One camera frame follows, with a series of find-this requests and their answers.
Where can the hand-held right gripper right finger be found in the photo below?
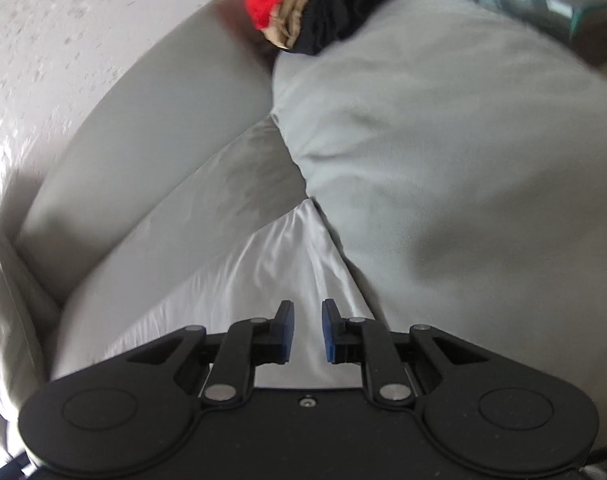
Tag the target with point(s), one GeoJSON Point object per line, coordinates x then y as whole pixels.
{"type": "Point", "coordinates": [329, 332]}

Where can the black folded garment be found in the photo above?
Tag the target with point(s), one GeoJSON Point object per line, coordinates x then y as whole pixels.
{"type": "Point", "coordinates": [341, 10]}

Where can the large olive cushion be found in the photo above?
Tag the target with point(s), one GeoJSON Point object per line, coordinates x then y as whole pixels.
{"type": "Point", "coordinates": [8, 330]}

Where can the tan folded garment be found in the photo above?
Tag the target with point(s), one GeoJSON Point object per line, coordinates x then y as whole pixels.
{"type": "Point", "coordinates": [286, 27]}

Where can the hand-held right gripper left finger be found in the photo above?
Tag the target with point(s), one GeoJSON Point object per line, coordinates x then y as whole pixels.
{"type": "Point", "coordinates": [286, 332]}

